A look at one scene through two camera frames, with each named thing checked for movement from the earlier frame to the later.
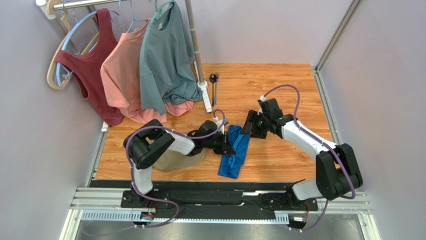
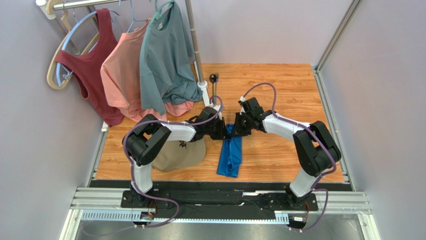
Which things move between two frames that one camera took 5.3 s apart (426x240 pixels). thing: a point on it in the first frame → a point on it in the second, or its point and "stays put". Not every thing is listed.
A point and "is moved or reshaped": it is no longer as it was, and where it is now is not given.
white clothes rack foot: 203,86 stays put
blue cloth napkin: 230,165 is moved or reshaped
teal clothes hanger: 157,14 stays put
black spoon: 212,78 stays put
